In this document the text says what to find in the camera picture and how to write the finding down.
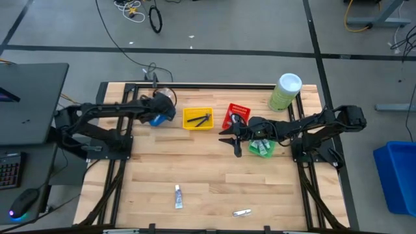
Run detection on long black floor cable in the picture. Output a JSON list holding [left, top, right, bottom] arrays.
[[95, 0, 174, 83]]

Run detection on yellow floor cable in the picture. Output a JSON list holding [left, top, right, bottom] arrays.
[[344, 0, 372, 34]]

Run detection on large blue plastic bin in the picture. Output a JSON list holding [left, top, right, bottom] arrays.
[[372, 140, 416, 218]]

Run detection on black monitor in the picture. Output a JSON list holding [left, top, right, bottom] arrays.
[[0, 86, 21, 103]]

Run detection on grey desk leg frame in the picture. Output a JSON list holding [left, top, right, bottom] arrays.
[[345, 0, 412, 29]]

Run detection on yellow plastic basket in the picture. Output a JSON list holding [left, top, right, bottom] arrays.
[[182, 107, 215, 131]]

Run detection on green plastic basket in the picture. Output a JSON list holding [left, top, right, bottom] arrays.
[[248, 138, 277, 159]]

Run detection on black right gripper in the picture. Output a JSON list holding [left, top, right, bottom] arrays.
[[218, 112, 253, 159]]

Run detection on black computer mouse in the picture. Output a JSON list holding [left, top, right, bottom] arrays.
[[8, 188, 40, 222]]

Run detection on dark grey desk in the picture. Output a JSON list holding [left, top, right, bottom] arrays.
[[0, 144, 57, 228]]

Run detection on white cable with yellow plug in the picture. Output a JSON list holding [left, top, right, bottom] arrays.
[[113, 0, 146, 24]]

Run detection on black cable bundle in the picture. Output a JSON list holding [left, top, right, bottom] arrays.
[[389, 24, 416, 62]]

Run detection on black aluminium table frame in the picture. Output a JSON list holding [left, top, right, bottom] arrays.
[[77, 81, 352, 234]]

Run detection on grey metal desk foot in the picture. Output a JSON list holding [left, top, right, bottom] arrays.
[[374, 103, 416, 112]]

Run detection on green wipes canister white lid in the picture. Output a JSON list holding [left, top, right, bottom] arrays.
[[268, 73, 303, 112]]

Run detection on black cable coil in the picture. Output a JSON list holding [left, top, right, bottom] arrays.
[[148, 5, 163, 34]]

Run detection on red plastic basket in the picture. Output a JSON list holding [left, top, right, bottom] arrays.
[[222, 103, 252, 130]]

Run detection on backlit black keyboard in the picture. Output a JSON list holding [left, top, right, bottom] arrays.
[[0, 152, 22, 191]]

